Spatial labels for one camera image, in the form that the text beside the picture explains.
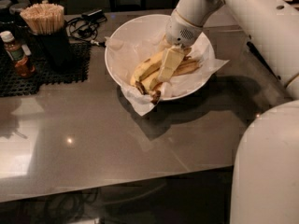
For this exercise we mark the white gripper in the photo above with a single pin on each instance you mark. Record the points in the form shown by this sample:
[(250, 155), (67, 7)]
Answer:
[(181, 33)]

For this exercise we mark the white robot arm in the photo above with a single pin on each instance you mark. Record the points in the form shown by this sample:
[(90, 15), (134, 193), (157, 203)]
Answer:
[(265, 186)]

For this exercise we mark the white bowl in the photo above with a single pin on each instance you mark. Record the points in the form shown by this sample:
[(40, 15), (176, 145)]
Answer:
[(137, 31)]

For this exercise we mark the white paper liner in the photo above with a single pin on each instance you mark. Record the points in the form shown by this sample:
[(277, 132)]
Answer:
[(142, 104)]

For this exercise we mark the black power adapter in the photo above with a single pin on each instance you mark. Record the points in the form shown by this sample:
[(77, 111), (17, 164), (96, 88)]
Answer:
[(92, 14)]

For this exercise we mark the black cup of sticks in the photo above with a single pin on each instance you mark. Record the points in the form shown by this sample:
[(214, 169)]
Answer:
[(46, 23)]

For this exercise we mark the small brown sauce bottle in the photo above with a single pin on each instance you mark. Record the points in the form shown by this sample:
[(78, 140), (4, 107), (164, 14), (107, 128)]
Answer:
[(21, 62)]

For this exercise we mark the dark lidded jar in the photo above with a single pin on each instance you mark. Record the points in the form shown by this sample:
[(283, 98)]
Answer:
[(11, 20)]

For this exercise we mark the black mesh mat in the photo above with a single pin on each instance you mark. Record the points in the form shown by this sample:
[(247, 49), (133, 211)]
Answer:
[(13, 85)]

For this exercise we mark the black wire rack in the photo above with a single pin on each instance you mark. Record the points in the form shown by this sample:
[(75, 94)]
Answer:
[(260, 58)]

